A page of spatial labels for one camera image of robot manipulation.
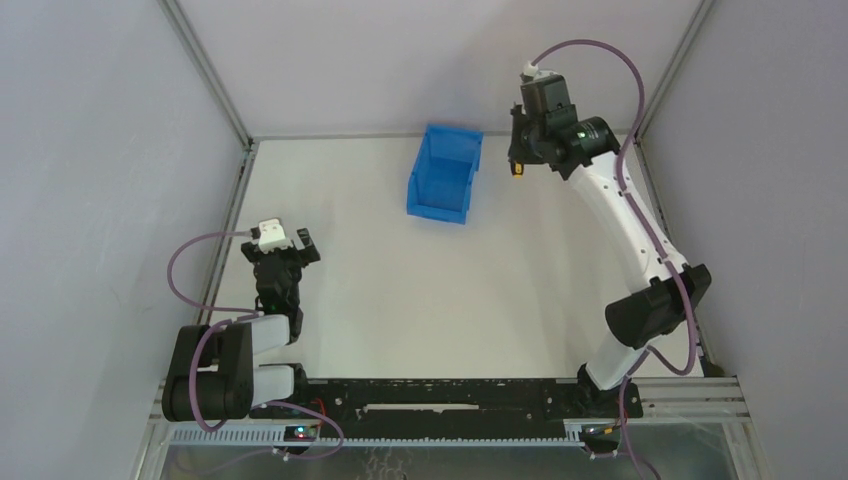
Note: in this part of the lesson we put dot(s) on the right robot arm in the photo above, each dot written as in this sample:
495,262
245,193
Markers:
663,287

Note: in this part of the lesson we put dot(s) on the blue plastic bin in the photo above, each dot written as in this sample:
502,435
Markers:
441,181

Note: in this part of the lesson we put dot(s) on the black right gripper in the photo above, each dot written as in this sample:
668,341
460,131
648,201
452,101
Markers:
519,142

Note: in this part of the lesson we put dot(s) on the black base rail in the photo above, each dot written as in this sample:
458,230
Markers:
456,406

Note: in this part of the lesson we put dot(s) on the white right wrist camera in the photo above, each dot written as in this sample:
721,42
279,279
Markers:
532,72

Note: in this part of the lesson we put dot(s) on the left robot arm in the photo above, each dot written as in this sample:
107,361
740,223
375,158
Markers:
214,375

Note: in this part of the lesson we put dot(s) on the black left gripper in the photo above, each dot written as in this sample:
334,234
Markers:
279,257

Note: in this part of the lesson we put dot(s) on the small electronics board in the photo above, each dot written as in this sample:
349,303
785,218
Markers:
301,433

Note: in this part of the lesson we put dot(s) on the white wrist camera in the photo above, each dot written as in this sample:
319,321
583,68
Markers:
272,236
532,72

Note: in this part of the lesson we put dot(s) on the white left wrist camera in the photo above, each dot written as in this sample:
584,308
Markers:
272,236

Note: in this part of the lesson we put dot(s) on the grey slotted cable duct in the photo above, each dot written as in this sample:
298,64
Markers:
256,435

